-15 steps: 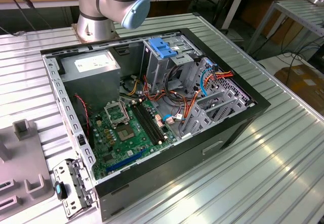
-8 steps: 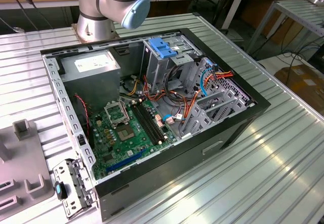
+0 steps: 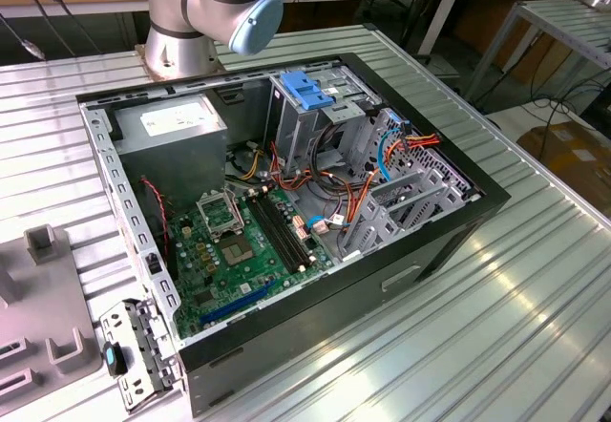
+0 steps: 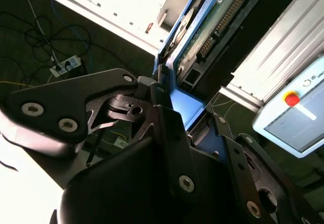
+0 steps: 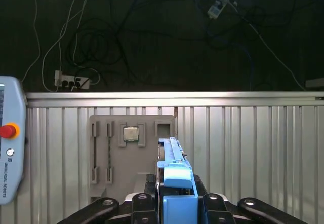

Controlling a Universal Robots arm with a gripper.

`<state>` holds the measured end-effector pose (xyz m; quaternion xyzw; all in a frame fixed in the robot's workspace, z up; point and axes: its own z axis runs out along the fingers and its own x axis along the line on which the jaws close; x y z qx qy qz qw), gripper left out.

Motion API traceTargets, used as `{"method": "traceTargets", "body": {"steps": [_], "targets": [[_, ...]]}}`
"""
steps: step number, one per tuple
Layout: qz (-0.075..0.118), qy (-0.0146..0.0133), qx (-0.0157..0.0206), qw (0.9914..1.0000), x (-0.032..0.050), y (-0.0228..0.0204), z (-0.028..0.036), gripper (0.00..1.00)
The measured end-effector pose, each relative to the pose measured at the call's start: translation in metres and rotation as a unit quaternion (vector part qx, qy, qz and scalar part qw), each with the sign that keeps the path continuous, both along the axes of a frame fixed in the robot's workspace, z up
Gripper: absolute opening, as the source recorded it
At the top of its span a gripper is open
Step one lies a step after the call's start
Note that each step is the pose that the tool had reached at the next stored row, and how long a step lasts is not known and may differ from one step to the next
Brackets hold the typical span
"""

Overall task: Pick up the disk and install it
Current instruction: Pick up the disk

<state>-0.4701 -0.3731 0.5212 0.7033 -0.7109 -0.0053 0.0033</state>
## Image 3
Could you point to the metal drive cage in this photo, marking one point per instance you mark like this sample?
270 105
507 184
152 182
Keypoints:
291 131

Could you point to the black open PC case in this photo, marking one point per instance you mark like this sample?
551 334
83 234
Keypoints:
310 331

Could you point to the small black case latch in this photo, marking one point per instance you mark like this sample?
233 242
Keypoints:
153 264

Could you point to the blue expansion slot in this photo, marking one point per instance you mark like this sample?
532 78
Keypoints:
238 301

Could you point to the black blue retainer latch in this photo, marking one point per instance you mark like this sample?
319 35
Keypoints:
112 359

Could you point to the flat brown cardboard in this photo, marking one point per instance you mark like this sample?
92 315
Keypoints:
577 154

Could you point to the grey power supply unit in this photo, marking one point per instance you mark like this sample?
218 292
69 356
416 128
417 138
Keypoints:
172 164

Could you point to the metal card retainer bracket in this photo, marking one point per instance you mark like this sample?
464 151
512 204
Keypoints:
153 345

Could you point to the white-latched RAM slot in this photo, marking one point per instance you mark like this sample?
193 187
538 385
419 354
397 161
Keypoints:
288 231
275 231

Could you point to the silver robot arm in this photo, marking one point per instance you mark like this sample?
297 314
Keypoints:
191 2

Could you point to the grey parts rack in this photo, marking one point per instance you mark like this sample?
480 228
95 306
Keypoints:
38 307

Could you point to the blue drive latch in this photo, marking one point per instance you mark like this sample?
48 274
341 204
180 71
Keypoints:
301 89

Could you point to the metal disk bay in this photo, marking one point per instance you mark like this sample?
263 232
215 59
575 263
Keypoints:
382 212

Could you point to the metal slat side table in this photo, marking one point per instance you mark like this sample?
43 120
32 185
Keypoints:
558 23

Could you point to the black-latched RAM slot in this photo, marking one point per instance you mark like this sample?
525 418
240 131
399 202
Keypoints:
282 231
268 231

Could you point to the CPU socket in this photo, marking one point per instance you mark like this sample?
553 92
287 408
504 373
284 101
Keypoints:
238 253

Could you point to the green motherboard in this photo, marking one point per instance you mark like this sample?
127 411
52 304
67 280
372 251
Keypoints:
248 279

